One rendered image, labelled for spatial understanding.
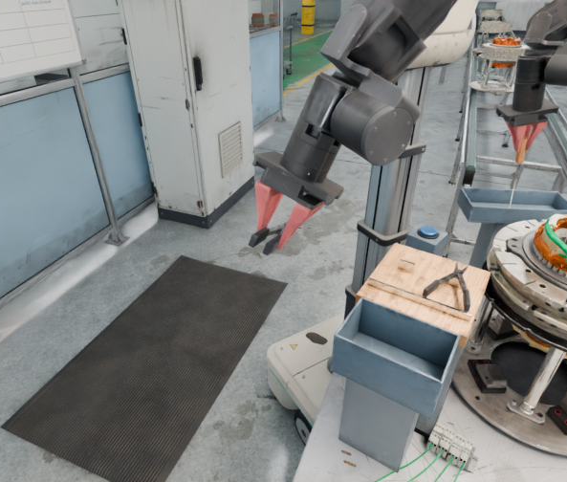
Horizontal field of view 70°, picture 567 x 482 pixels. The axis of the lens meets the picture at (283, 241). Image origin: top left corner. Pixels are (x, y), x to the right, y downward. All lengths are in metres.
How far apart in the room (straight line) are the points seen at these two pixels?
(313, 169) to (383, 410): 0.45
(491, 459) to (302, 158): 0.70
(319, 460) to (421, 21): 0.72
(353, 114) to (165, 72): 2.34
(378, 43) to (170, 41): 2.24
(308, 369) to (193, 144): 1.66
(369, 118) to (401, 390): 0.43
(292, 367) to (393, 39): 1.37
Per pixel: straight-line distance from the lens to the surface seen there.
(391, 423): 0.77
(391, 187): 1.12
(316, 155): 0.46
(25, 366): 2.34
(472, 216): 1.11
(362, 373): 0.69
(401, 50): 0.48
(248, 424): 1.83
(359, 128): 0.40
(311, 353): 1.71
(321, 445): 0.88
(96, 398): 2.04
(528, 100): 1.02
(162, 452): 1.81
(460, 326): 0.73
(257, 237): 0.48
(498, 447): 0.97
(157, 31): 2.68
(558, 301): 0.80
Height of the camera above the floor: 1.54
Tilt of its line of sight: 33 degrees down
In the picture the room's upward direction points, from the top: straight up
